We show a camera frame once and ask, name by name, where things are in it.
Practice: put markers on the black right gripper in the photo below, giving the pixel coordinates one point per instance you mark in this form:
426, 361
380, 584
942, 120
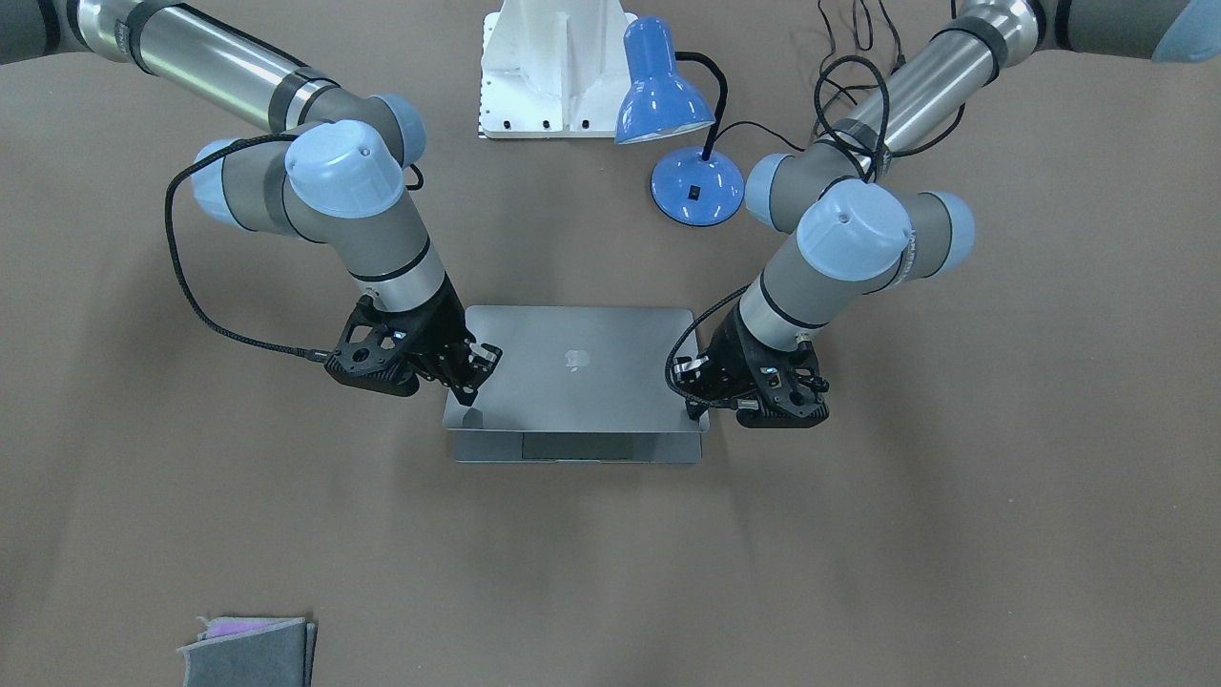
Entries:
436, 332

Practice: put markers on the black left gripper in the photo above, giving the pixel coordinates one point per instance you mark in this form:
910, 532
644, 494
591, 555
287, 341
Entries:
730, 355

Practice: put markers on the grey laptop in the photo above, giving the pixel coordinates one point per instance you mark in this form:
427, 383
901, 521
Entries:
576, 384

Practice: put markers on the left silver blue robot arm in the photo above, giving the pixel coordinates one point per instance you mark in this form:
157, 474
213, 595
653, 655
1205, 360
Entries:
847, 236

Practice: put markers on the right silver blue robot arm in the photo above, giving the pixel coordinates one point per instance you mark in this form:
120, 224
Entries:
328, 167

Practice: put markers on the blue desk lamp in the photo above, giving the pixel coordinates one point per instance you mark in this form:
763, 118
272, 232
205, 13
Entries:
694, 185

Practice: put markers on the grey felt pouch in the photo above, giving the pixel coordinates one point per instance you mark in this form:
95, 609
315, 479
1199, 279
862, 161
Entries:
251, 651

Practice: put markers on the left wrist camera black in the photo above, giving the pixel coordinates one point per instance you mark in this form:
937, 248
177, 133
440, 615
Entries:
786, 388

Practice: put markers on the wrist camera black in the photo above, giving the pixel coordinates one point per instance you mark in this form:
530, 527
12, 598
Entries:
372, 353
786, 388

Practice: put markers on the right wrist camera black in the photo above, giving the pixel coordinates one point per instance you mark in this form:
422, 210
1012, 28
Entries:
372, 353

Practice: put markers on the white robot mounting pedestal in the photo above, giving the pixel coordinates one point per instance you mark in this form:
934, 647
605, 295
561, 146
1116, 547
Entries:
553, 69

